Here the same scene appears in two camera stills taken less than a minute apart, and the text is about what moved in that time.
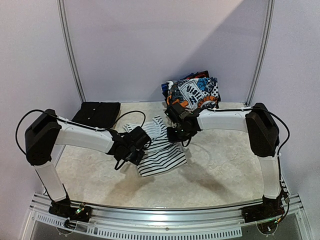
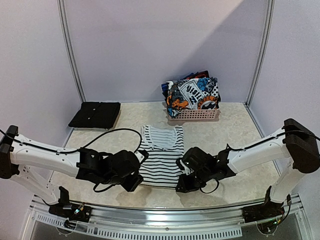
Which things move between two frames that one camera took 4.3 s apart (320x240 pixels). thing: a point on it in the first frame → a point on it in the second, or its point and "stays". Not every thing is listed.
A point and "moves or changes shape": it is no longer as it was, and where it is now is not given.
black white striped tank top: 163,153 moves or changes shape
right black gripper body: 173,135 → 183,184
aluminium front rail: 221,222 stays
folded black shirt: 99,114 stays
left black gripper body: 135,159 → 129,186
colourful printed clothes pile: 197,90 stays
